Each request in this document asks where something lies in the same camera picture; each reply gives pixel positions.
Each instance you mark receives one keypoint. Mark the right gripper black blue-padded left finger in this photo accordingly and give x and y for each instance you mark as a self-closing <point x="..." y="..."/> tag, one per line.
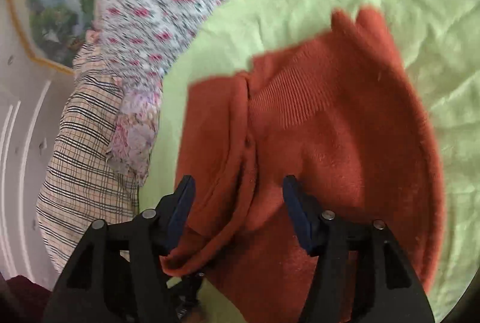
<point x="115" y="274"/>

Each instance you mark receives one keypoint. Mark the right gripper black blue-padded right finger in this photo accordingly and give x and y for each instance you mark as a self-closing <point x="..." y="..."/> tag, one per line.
<point x="361" y="275"/>

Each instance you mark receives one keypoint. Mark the orange knit sweater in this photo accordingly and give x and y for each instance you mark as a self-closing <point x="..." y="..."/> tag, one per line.
<point x="337" y="112"/>

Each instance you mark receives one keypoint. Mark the dark red sleeve forearm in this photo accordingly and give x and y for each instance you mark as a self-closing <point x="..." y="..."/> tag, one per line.
<point x="29" y="299"/>

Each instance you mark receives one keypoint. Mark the beige plaid blanket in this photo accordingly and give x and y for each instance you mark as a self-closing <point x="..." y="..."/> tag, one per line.
<point x="80" y="186"/>

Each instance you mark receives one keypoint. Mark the pink floral pillow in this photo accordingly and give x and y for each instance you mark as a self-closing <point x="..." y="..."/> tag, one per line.
<point x="135" y="130"/>

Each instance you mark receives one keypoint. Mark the light green bed sheet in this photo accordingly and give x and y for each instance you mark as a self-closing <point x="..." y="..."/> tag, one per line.
<point x="439" y="43"/>

